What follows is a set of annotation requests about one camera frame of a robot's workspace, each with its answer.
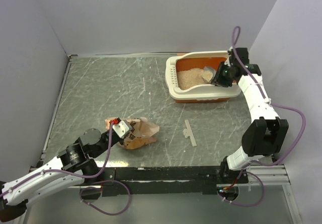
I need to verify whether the metal litter scoop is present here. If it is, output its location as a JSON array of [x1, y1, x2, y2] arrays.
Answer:
[[201, 66, 216, 84]]

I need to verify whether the pink cat litter bag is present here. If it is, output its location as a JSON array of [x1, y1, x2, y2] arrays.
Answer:
[[117, 117, 159, 150]]

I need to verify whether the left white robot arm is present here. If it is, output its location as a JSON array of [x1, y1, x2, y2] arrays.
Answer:
[[1, 128, 126, 209]]

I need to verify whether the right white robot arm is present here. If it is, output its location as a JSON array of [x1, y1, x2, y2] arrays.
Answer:
[[211, 48, 289, 183]]

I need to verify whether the cream orange litter box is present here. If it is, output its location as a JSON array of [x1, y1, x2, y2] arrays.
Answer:
[[165, 51, 241, 103]]

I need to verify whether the clear plastic bag clip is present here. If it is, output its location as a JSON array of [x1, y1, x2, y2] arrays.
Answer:
[[183, 119, 197, 147]]

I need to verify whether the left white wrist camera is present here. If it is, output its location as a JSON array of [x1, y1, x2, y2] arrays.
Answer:
[[110, 118, 132, 139]]

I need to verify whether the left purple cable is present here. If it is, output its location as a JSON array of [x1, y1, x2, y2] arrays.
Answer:
[[0, 123, 131, 215]]

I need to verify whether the purple cable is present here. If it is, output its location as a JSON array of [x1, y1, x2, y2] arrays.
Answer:
[[221, 26, 307, 207], [0, 123, 131, 215]]

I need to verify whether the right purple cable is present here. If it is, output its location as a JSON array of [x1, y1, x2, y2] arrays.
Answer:
[[221, 26, 307, 207]]

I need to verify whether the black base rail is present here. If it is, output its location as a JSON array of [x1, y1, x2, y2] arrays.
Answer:
[[81, 166, 240, 197]]

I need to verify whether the aluminium frame rail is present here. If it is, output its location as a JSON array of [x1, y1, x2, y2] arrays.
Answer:
[[24, 165, 291, 192]]

